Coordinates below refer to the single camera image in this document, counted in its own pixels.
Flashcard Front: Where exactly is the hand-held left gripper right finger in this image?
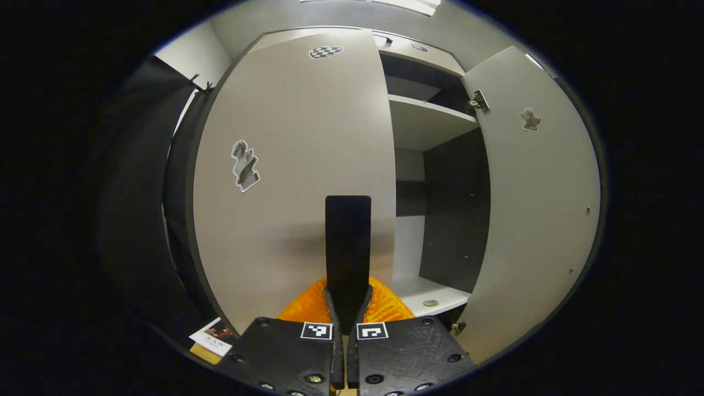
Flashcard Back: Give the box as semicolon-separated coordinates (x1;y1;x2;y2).
346;277;477;396

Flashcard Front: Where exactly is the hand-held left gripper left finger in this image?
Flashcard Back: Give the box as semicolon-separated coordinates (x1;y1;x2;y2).
217;278;345;396

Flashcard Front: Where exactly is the beige shoe cabinet door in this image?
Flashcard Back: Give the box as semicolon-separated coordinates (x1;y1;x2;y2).
454;46;601;365
192;27;398;335

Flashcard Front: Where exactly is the beige double-door shoe cabinet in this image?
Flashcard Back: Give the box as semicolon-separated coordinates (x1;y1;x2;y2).
184;26;493;336

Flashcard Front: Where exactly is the white printed card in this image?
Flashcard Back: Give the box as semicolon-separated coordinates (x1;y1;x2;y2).
189;317;235;357

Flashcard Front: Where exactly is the black backdrop cloth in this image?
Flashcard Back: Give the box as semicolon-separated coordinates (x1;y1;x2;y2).
96;55;221;342

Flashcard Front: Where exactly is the long ceiling light panel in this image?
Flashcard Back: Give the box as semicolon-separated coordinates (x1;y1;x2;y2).
300;0;442;16

